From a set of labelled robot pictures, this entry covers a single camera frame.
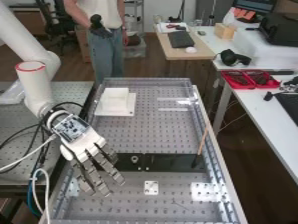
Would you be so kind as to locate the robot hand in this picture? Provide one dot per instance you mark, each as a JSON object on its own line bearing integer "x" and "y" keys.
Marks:
{"x": 78, "y": 140}

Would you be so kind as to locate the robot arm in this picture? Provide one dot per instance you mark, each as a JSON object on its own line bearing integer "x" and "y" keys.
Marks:
{"x": 27, "y": 50}

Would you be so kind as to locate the large metal nut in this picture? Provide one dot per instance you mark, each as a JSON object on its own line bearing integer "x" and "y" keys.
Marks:
{"x": 132, "y": 160}

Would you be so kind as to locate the small white box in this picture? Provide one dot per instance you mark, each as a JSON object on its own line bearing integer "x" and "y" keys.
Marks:
{"x": 116, "y": 100}

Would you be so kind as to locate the clear plastic bag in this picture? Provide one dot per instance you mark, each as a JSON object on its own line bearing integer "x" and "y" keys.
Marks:
{"x": 11, "y": 93}

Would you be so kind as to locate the white square plate with hole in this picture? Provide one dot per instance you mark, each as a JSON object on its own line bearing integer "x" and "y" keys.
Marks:
{"x": 148, "y": 188}

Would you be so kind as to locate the black plate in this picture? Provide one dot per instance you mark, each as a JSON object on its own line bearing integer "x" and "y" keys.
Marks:
{"x": 173, "y": 163}

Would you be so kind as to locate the person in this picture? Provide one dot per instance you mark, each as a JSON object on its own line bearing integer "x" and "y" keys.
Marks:
{"x": 104, "y": 50}

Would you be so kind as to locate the thin stick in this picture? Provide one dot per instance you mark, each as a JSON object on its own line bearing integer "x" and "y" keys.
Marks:
{"x": 203, "y": 141}

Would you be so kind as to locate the clear box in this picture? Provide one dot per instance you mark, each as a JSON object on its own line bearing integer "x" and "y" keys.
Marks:
{"x": 213, "y": 156}

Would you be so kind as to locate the black handheld device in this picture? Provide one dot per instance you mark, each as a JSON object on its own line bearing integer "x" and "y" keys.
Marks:
{"x": 100, "y": 28}

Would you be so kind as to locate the wooden desk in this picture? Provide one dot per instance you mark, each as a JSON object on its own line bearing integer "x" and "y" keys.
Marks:
{"x": 187, "y": 55}

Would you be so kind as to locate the black office chair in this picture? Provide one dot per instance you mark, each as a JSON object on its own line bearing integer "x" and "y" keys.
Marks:
{"x": 55, "y": 20}

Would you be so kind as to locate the white computer mouse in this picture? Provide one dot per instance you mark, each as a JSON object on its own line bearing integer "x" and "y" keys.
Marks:
{"x": 191, "y": 50}

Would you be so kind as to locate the red tray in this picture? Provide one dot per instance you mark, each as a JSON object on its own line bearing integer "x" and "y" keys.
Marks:
{"x": 237, "y": 79}
{"x": 264, "y": 78}

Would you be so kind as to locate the black headphones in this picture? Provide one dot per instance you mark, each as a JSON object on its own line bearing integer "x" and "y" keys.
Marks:
{"x": 231, "y": 56}

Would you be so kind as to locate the white desk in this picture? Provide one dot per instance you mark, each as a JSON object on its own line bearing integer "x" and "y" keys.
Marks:
{"x": 261, "y": 55}
{"x": 267, "y": 126}

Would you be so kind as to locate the light wooden box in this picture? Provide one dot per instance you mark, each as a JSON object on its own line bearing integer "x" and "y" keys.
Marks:
{"x": 224, "y": 31}

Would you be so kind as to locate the large black case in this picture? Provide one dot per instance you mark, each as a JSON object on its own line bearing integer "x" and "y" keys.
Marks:
{"x": 280, "y": 30}

